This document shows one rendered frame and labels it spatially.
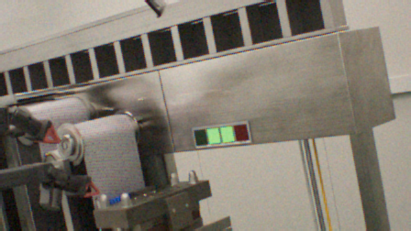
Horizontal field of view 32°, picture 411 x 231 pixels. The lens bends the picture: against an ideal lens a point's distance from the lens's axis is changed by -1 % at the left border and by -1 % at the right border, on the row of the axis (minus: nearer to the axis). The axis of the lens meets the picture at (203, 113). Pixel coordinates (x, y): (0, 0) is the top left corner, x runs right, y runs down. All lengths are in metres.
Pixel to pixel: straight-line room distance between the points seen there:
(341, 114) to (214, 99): 0.49
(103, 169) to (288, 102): 0.68
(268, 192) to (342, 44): 3.36
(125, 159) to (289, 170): 2.80
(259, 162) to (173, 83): 2.91
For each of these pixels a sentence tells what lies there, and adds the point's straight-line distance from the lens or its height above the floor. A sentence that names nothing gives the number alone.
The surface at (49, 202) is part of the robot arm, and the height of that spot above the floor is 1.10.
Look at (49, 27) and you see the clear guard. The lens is 3.04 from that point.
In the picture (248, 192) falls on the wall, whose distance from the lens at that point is 5.53.
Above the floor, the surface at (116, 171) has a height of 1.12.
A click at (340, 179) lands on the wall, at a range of 5.03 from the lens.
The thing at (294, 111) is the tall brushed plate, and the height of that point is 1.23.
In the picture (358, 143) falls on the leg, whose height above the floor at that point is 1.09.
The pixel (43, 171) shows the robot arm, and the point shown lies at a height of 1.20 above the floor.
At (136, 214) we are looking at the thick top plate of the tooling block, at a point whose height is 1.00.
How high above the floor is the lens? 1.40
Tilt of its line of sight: 3 degrees down
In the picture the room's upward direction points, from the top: 11 degrees counter-clockwise
